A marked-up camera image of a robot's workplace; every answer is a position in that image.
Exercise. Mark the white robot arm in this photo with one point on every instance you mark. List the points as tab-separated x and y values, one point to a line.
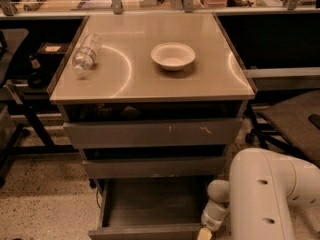
262	185

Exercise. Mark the clear plastic bottle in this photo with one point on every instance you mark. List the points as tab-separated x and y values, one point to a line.
85	56

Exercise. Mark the grey top drawer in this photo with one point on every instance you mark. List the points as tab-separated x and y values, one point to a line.
156	133

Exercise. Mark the grey drawer cabinet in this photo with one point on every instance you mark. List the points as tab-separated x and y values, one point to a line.
125	84

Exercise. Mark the black office chair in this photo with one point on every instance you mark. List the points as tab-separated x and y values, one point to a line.
292	125

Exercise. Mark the grey bottom drawer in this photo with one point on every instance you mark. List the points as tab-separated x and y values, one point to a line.
151	209

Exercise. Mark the white bowl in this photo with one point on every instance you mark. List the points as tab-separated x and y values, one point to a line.
172	56

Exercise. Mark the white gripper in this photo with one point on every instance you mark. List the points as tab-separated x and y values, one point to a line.
211	221

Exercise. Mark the black box with label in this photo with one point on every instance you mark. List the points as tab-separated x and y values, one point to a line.
49	52

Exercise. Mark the grey drawer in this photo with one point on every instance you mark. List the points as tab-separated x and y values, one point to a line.
151	209
154	167
156	133

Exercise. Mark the grey middle drawer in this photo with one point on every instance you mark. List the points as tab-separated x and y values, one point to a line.
154	167

